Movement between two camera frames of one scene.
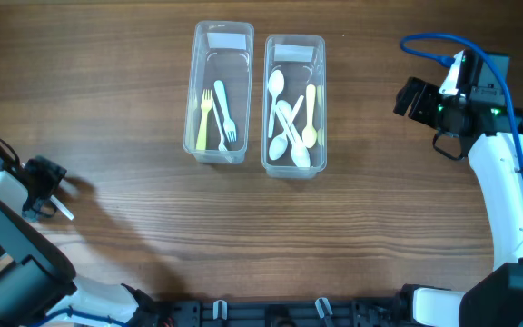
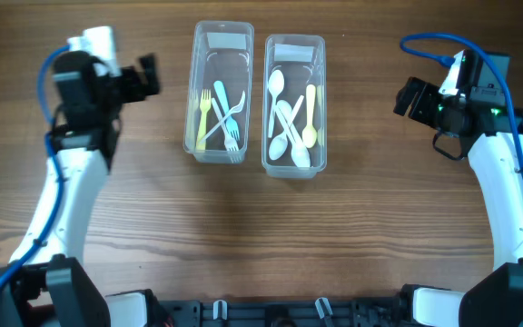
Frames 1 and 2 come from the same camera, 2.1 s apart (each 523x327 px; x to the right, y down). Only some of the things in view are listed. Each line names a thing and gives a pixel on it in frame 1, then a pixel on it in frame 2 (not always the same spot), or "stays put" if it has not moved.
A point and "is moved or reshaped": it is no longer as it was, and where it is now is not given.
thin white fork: x=58 y=203 is moved or reshaped
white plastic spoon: x=279 y=144 stays put
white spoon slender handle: x=276 y=84 stays put
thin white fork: x=222 y=146 is moved or reshaped
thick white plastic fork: x=229 y=125 stays put
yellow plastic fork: x=206 y=104 stays put
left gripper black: x=52 y=173 -> x=131 y=75
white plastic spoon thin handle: x=299 y=153 stays put
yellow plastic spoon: x=309 y=133 stays put
